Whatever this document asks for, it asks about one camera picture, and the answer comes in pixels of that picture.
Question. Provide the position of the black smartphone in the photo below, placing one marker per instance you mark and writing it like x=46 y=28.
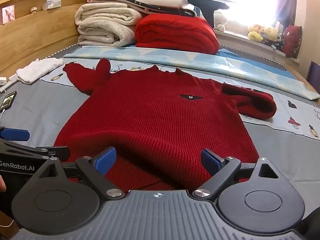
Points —
x=8 y=100

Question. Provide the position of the clear tissue pack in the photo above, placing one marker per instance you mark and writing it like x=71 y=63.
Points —
x=51 y=3

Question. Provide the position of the purple sheer curtain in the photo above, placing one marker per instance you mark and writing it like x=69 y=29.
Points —
x=290 y=0

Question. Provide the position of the white power strip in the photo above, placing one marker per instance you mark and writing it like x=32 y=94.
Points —
x=7 y=83

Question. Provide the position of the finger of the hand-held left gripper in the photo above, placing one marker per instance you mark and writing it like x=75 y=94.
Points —
x=16 y=134
x=42 y=152

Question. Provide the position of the wooden bed headboard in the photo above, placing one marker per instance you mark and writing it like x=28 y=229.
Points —
x=37 y=32

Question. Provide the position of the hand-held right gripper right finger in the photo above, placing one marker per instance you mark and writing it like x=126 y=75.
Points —
x=210 y=162

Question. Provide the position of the yellow pink plush toy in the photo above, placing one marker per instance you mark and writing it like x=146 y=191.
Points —
x=255 y=33

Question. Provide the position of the purple box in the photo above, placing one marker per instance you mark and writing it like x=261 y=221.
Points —
x=315 y=80

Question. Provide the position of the red cushion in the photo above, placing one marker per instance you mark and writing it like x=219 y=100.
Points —
x=292 y=41

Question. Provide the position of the yellow bear plush toy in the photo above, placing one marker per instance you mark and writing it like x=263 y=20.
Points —
x=271 y=33

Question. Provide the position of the dark blue plush toy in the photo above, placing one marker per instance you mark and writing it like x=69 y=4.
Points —
x=278 y=42

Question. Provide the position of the person's left hand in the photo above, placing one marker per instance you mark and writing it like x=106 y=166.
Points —
x=2 y=185

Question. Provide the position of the small photo print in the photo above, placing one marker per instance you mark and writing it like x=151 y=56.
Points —
x=8 y=14

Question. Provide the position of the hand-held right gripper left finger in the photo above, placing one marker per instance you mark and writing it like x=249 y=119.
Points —
x=107 y=162

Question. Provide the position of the white plush bear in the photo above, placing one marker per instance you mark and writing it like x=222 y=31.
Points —
x=220 y=20

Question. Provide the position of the light blue blanket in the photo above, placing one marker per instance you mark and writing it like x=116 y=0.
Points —
x=225 y=65

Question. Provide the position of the grey printed bed sheet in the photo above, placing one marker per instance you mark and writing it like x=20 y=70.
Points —
x=37 y=110

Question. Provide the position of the dark teal shark plush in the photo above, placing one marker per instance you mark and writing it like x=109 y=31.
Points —
x=200 y=2

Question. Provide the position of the cream folded quilt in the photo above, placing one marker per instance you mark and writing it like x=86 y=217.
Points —
x=105 y=27

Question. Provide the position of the white navy trimmed folded blanket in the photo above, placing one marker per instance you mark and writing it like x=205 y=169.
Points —
x=155 y=2

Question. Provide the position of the red knit sweater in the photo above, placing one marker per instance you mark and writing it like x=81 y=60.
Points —
x=155 y=115

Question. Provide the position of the white folded garment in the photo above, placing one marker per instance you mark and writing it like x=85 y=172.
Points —
x=37 y=70

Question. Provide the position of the small round figurine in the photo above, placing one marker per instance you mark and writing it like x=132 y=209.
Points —
x=34 y=10

